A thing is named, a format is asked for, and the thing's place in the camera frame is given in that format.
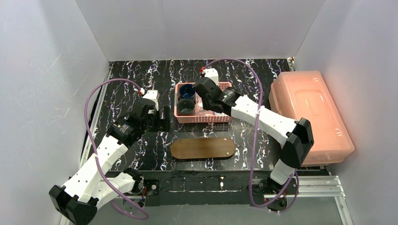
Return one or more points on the large pink storage box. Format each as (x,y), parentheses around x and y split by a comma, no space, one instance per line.
(304,94)

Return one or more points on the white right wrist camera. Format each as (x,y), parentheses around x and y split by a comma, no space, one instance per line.
(212,74)

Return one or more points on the dark grey cup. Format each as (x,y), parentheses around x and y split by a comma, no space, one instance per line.
(186,107)

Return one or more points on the clear plastic dimpled tray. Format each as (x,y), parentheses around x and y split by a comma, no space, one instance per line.
(199,110)

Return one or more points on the pink perforated plastic basket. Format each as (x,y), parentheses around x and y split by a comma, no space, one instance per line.
(218,118)

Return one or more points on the dark blue cup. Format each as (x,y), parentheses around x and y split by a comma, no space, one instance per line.
(186,91)

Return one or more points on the oval wooden tray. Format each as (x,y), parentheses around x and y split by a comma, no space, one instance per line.
(201,148)

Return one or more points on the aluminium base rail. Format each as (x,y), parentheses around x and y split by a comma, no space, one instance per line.
(323,186)

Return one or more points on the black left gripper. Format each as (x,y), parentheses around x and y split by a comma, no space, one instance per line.
(156,117)

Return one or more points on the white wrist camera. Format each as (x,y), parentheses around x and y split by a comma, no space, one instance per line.
(212,74)
(153,95)

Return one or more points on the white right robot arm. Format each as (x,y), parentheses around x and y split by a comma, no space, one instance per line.
(295,136)

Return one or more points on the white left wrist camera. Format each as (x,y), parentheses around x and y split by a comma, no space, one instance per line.
(153,95)

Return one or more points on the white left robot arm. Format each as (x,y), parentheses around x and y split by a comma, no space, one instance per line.
(79,198)

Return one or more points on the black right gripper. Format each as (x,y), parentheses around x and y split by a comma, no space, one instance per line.
(203,92)

